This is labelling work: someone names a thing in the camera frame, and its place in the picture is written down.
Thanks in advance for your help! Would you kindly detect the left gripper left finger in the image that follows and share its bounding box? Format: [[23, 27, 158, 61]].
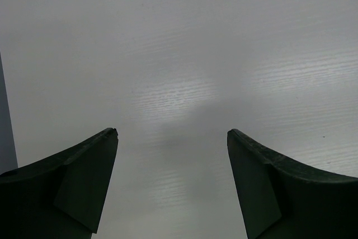
[[1, 128, 118, 238]]

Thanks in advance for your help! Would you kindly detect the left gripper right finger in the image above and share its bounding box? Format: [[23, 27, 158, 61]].
[[227, 129, 357, 238]]

